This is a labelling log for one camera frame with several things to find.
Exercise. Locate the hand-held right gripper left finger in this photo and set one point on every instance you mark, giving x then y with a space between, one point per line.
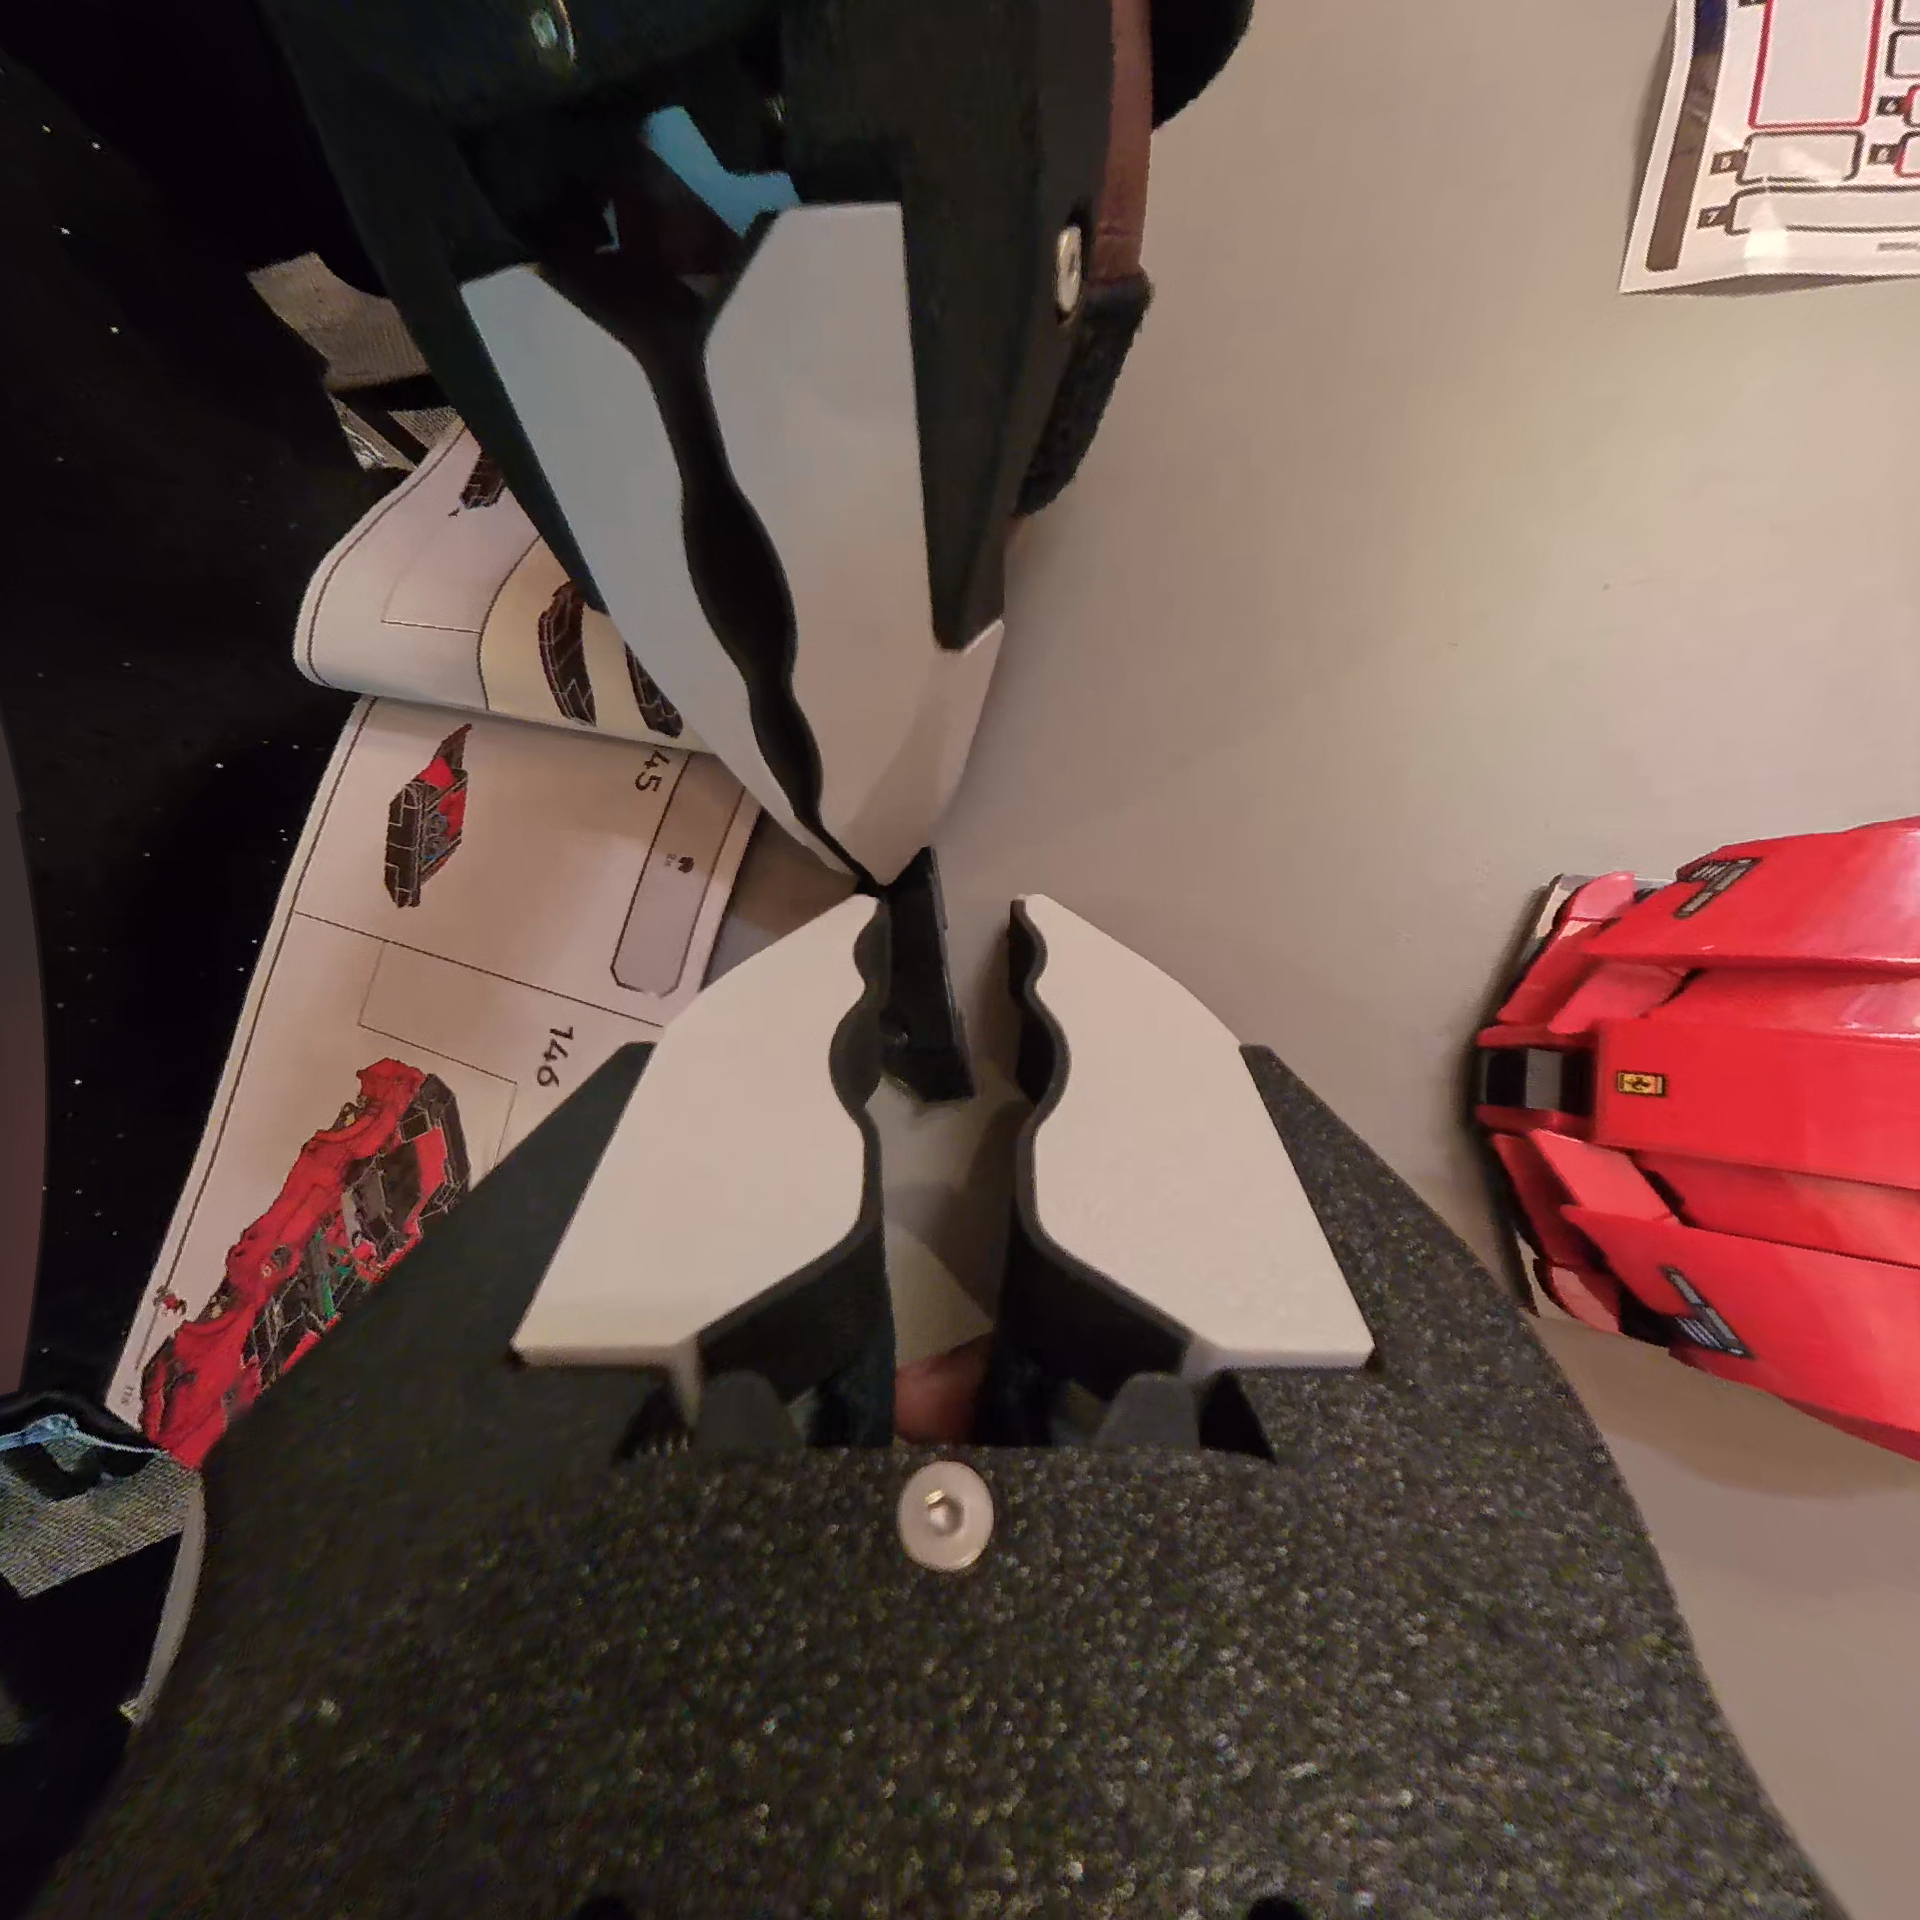
721 1185

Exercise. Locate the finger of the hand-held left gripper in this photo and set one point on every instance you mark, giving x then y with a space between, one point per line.
600 450
841 450

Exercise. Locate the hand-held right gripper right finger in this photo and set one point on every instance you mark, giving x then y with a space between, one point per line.
1201 1185

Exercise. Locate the person's left forearm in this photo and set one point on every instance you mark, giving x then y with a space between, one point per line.
1201 45

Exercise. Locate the lego instruction booklet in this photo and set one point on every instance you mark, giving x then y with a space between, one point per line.
495 960

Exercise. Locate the red lego car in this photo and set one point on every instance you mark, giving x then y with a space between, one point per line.
1725 1051

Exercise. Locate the person's left hand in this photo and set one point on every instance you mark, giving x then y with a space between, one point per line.
1124 150

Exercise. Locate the person's right hand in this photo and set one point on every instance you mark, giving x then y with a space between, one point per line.
942 1395

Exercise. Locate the grey woven fabric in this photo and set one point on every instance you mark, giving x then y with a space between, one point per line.
90 1501
345 331

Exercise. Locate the white sticker sheet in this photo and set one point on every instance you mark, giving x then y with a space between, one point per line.
1801 74

